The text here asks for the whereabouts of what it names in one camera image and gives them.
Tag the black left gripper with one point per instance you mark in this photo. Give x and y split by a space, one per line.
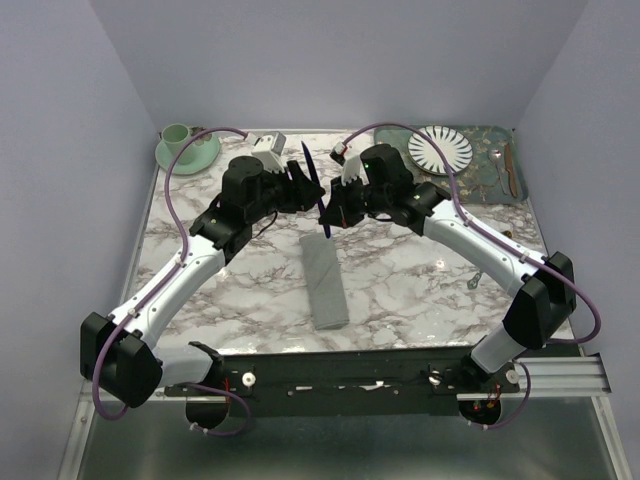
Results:
301 194

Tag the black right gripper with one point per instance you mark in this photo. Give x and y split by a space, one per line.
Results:
337 211

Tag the blue handled utensil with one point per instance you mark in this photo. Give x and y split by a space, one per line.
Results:
315 178

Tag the grey woven cloth napkin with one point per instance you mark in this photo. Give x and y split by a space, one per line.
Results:
327 299

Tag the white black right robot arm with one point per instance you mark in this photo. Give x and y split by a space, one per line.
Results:
377 182

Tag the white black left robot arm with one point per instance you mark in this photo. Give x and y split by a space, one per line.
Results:
119 352

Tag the mint green floral plate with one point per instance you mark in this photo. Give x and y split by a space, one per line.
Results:
198 156

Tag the white blue striped plate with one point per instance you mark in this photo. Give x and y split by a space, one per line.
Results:
454 145

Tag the mint green cup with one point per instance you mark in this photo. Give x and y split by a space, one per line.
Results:
173 138

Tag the teal floral serving tray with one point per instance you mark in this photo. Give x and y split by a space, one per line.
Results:
478 183

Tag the silver spoon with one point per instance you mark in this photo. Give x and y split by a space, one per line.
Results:
495 156

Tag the brown wooden knife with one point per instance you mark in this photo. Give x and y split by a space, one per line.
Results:
510 170

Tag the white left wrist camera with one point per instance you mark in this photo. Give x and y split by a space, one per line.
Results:
268 149

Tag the black metal base frame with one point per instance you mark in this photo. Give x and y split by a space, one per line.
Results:
350 383

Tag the aluminium extrusion rail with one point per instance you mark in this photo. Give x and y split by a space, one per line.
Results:
545 377

